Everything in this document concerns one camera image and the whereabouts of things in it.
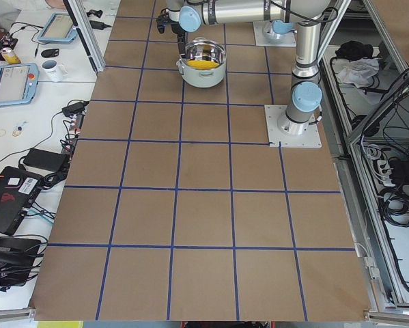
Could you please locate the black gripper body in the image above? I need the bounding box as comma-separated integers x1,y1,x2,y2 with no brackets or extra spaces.
156,9,186,43

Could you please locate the yellow corn cob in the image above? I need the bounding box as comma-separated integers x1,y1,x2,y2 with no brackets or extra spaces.
186,59,220,70

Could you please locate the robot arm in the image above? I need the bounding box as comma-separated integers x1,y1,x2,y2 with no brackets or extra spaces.
156,1,328,125

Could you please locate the pale green cooking pot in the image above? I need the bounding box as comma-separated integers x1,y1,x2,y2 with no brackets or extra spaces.
176,38,226,88

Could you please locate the blue teach pendant far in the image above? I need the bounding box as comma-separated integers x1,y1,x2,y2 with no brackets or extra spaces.
38,13,78,44

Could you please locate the blue teach pendant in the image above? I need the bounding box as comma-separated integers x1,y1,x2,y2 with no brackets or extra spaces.
0,63,39,107
38,13,78,44

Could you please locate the white mug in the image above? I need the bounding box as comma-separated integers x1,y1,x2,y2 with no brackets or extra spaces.
42,59,68,82

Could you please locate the blue teach pendant near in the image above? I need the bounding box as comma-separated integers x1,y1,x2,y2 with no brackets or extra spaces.
0,63,39,107

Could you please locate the brown paper table mat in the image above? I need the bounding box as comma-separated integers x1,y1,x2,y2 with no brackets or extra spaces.
31,1,370,322

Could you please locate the black power brick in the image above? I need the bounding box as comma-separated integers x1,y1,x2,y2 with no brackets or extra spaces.
23,148,70,172

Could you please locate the black laptop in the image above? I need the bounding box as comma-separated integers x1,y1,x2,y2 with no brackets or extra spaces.
0,166,42,236

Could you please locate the aluminium frame post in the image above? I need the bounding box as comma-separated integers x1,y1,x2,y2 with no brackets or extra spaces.
64,0,106,74

